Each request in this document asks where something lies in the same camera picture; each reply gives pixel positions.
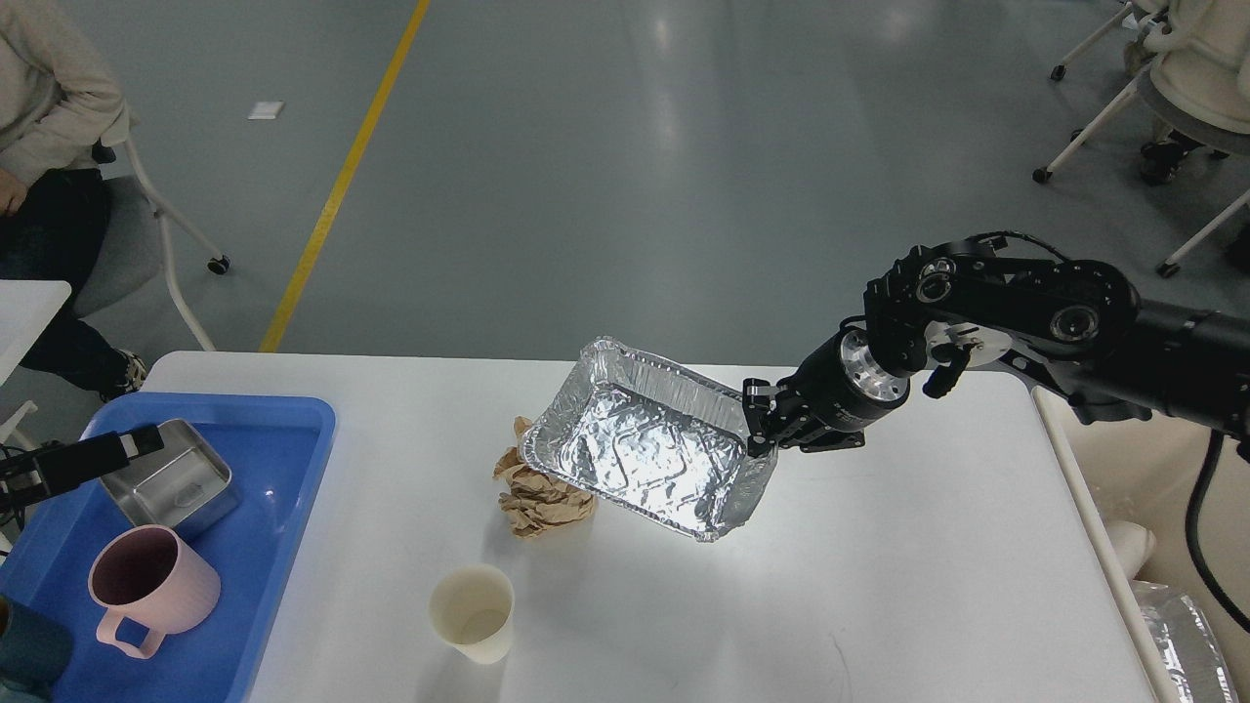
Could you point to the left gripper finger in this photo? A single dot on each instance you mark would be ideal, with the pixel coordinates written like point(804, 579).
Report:
point(62, 467)

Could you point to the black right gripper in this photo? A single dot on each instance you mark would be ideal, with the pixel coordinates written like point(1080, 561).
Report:
point(827, 403)

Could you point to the aluminium foil tray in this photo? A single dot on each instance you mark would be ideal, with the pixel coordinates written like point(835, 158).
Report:
point(654, 437)

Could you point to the stainless steel tray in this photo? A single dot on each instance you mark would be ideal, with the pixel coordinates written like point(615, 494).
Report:
point(185, 485)

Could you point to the pink ribbed mug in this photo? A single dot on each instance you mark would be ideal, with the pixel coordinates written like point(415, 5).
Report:
point(151, 585)

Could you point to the brown paper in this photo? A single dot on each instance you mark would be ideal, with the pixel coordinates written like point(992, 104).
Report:
point(534, 503)

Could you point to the cream paper cup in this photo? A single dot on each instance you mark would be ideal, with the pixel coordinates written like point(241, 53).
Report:
point(472, 610)

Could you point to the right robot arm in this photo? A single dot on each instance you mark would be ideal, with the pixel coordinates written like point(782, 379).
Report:
point(1076, 327)

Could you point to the white side table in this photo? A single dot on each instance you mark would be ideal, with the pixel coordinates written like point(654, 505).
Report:
point(27, 307)

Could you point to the blue plastic bin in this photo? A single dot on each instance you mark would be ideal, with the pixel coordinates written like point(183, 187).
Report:
point(277, 448)

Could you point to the grey office chair left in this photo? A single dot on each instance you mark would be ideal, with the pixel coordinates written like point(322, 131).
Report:
point(138, 244)

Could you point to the person in dark trousers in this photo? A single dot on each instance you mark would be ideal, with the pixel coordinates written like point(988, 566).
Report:
point(58, 99)

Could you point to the white cup in bin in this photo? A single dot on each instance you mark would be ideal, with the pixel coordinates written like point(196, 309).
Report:
point(1132, 544)

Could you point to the white floor paper scrap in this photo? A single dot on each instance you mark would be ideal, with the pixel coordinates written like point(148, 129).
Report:
point(265, 111)

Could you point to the foil tray in bin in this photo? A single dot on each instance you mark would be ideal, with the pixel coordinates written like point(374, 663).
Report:
point(1186, 643)

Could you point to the white office chair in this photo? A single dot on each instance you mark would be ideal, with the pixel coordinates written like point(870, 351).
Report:
point(1197, 85)

